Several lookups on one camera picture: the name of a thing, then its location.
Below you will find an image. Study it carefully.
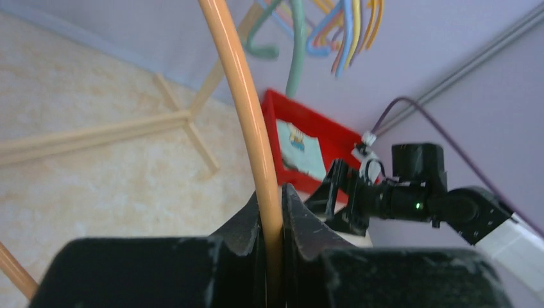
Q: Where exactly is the orange wire hanger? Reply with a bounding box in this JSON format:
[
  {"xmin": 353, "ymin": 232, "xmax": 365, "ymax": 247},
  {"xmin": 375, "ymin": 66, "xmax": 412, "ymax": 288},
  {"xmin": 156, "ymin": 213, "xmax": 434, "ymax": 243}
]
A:
[{"xmin": 1, "ymin": 1, "xmax": 284, "ymax": 307}]

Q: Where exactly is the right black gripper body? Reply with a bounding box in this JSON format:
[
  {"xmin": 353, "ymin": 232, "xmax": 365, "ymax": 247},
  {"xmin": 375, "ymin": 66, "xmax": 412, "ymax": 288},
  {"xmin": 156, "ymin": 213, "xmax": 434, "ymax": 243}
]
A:
[{"xmin": 348, "ymin": 143, "xmax": 447, "ymax": 223}]

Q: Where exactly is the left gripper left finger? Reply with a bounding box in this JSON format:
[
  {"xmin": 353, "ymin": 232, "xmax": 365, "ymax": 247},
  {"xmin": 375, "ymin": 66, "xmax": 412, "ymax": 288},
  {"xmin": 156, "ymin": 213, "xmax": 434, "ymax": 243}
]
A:
[{"xmin": 30, "ymin": 196, "xmax": 266, "ymax": 307}]

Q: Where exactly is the wooden clothes rack frame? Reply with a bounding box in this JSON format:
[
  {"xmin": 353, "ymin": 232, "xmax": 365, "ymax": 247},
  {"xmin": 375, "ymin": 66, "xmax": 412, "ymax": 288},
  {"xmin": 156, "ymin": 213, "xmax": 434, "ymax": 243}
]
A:
[{"xmin": 1, "ymin": 1, "xmax": 275, "ymax": 179}]

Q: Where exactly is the light green folded garment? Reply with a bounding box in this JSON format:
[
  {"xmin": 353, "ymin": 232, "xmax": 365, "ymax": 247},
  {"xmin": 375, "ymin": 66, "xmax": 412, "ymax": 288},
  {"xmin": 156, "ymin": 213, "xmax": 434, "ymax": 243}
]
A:
[{"xmin": 276, "ymin": 119, "xmax": 327, "ymax": 182}]

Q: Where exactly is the yellow wire hanger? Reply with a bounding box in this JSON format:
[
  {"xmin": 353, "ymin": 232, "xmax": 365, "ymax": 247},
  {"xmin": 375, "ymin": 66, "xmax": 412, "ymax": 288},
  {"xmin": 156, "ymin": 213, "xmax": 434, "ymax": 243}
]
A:
[{"xmin": 312, "ymin": 0, "xmax": 363, "ymax": 70}]

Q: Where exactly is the green wire hanger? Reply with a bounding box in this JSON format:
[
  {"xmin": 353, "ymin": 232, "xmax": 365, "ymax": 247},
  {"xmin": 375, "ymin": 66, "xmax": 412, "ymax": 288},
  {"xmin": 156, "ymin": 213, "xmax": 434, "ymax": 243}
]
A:
[{"xmin": 242, "ymin": 0, "xmax": 307, "ymax": 98}]

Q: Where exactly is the orange plastic hanger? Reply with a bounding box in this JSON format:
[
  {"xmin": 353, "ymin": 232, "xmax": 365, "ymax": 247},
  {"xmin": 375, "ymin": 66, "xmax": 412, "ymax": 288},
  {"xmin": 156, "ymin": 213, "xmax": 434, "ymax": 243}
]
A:
[
  {"xmin": 314, "ymin": 0, "xmax": 378, "ymax": 53},
  {"xmin": 363, "ymin": 0, "xmax": 384, "ymax": 50}
]

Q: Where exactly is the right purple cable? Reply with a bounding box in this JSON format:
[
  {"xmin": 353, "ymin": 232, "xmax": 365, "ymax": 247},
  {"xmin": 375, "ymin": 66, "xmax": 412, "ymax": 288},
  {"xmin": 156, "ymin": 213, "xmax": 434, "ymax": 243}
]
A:
[{"xmin": 370, "ymin": 96, "xmax": 544, "ymax": 239}]

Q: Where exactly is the purple wire hanger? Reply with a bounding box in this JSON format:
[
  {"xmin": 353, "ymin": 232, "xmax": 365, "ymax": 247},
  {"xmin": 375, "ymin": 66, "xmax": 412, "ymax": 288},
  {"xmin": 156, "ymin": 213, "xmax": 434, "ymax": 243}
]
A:
[{"xmin": 305, "ymin": 12, "xmax": 367, "ymax": 58}]

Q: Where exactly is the blue wire hanger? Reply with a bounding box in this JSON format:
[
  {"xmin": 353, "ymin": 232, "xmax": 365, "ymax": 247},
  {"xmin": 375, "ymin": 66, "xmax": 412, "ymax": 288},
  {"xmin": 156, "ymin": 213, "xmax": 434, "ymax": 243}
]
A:
[{"xmin": 244, "ymin": 1, "xmax": 366, "ymax": 87}]

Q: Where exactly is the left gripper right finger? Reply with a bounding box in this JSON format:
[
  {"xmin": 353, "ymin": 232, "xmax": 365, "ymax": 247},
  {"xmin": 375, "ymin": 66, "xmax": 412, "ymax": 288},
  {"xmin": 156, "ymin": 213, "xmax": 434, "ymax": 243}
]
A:
[{"xmin": 281, "ymin": 184, "xmax": 512, "ymax": 307}]

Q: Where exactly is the pink wire hanger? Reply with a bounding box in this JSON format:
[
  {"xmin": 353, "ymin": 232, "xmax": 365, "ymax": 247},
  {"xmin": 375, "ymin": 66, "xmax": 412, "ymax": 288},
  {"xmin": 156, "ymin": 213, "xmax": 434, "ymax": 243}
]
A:
[{"xmin": 276, "ymin": 0, "xmax": 346, "ymax": 75}]

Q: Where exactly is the red plastic bin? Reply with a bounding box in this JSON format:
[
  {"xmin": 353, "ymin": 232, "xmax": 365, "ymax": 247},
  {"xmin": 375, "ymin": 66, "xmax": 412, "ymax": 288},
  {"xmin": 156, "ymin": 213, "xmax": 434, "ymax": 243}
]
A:
[{"xmin": 261, "ymin": 89, "xmax": 361, "ymax": 194}]

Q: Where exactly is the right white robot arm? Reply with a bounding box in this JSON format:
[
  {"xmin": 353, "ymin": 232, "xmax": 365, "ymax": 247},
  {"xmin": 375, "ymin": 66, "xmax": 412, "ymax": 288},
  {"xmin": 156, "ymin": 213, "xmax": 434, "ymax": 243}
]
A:
[{"xmin": 305, "ymin": 143, "xmax": 543, "ymax": 298}]

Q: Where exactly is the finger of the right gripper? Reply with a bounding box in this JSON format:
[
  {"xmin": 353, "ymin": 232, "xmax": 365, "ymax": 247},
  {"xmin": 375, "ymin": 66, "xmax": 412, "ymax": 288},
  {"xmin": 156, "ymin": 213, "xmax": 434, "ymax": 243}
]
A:
[
  {"xmin": 325, "ymin": 205, "xmax": 371, "ymax": 237},
  {"xmin": 304, "ymin": 159, "xmax": 345, "ymax": 214}
]

